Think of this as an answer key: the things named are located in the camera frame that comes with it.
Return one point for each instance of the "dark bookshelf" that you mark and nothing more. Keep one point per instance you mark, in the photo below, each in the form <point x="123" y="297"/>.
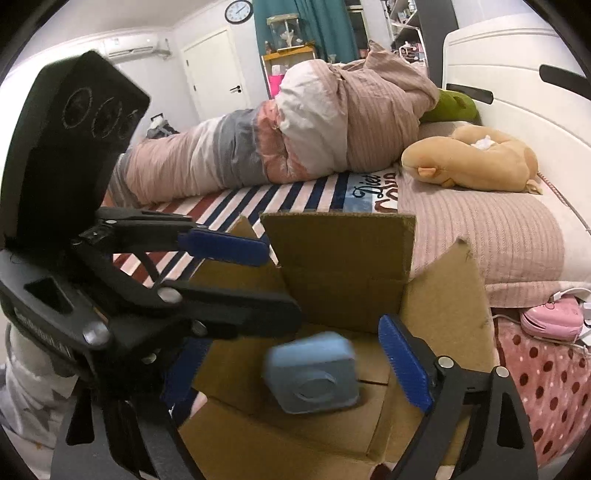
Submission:
<point x="423" y="25"/>

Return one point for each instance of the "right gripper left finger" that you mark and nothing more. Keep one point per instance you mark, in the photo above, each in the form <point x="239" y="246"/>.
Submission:
<point x="130" y="430"/>

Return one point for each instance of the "pink device with cable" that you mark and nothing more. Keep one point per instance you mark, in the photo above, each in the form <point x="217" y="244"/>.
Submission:
<point x="564" y="317"/>

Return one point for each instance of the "blue square speaker device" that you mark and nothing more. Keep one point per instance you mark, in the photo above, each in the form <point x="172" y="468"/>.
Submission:
<point x="313" y="374"/>

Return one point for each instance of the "white air conditioner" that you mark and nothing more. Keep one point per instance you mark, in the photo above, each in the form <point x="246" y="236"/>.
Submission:
<point x="126" y="47"/>

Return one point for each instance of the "glass display case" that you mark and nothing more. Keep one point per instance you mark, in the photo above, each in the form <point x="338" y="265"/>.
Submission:
<point x="285" y="30"/>

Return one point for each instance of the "round wall clock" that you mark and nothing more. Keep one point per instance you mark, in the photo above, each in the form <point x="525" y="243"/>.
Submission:
<point x="238" y="12"/>

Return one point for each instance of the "teal curtain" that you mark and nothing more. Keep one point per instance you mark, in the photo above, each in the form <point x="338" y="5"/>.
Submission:
<point x="324" y="22"/>

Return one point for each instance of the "bright pink bag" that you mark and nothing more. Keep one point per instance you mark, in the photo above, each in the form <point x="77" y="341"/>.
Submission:
<point x="274" y="84"/>

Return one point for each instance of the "white door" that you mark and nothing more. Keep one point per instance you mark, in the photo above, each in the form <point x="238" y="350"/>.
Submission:
<point x="214" y="75"/>

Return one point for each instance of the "rolled striped duvet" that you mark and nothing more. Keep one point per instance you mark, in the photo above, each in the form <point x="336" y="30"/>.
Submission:
<point x="326" y="119"/>

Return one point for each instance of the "striped fleece blanket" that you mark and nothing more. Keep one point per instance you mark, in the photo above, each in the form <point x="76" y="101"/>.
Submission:
<point x="347" y="192"/>

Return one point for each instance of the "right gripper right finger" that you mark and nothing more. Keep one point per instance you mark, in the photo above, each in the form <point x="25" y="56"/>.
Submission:
<point x="498" y="443"/>

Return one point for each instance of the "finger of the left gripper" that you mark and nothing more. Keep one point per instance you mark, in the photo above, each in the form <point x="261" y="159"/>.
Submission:
<point x="224" y="247"/>
<point x="220" y="313"/>

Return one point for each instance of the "tan plush toy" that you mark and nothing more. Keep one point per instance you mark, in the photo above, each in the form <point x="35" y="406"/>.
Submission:
<point x="474" y="157"/>

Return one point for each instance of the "green plush toy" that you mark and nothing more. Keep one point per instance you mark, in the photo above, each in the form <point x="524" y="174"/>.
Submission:
<point x="452" y="106"/>

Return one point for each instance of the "pink quilted pillow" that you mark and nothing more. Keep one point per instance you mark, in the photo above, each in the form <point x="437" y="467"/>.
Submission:
<point x="526" y="246"/>

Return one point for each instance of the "person's left forearm sleeve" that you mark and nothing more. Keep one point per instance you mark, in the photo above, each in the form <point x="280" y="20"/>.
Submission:
<point x="34" y="396"/>

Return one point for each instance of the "polka dot bed sheet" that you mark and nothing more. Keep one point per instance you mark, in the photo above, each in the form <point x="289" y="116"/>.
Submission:
<point x="553" y="381"/>

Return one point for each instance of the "brown cardboard box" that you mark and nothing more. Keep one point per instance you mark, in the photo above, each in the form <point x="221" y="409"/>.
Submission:
<point x="345" y="271"/>

